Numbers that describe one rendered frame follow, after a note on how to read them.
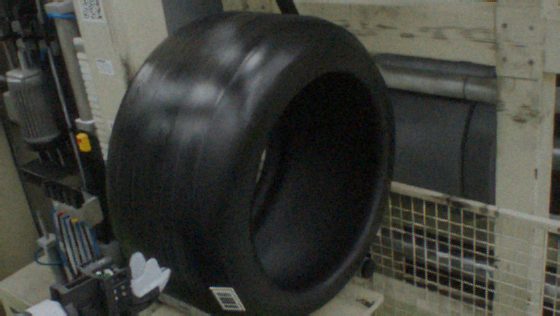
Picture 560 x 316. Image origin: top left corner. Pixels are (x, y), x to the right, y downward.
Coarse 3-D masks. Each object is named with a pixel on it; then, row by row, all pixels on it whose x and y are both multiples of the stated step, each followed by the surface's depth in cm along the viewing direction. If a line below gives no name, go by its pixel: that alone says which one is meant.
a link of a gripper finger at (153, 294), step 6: (156, 288) 110; (144, 294) 108; (150, 294) 108; (156, 294) 109; (132, 300) 106; (138, 300) 106; (144, 300) 106; (150, 300) 107; (132, 306) 105; (138, 306) 106; (144, 306) 106; (126, 312) 105; (132, 312) 105
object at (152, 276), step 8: (152, 264) 109; (144, 272) 109; (152, 272) 110; (160, 272) 111; (168, 272) 114; (144, 280) 109; (152, 280) 110; (160, 280) 111; (136, 288) 108; (144, 288) 109; (152, 288) 109; (160, 288) 110
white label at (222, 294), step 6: (210, 288) 111; (216, 288) 110; (222, 288) 110; (228, 288) 109; (216, 294) 112; (222, 294) 111; (228, 294) 111; (234, 294) 110; (222, 300) 112; (228, 300) 112; (234, 300) 111; (222, 306) 114; (228, 306) 113; (234, 306) 113; (240, 306) 112
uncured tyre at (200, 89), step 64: (192, 64) 112; (256, 64) 108; (320, 64) 115; (128, 128) 115; (192, 128) 106; (256, 128) 106; (320, 128) 155; (384, 128) 135; (128, 192) 114; (192, 192) 105; (256, 192) 157; (320, 192) 156; (384, 192) 140; (128, 256) 123; (192, 256) 109; (256, 256) 112; (320, 256) 148
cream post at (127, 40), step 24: (120, 0) 130; (144, 0) 134; (96, 24) 134; (120, 24) 131; (144, 24) 135; (96, 48) 138; (120, 48) 133; (144, 48) 137; (96, 72) 141; (120, 72) 136; (96, 96) 145; (120, 96) 139
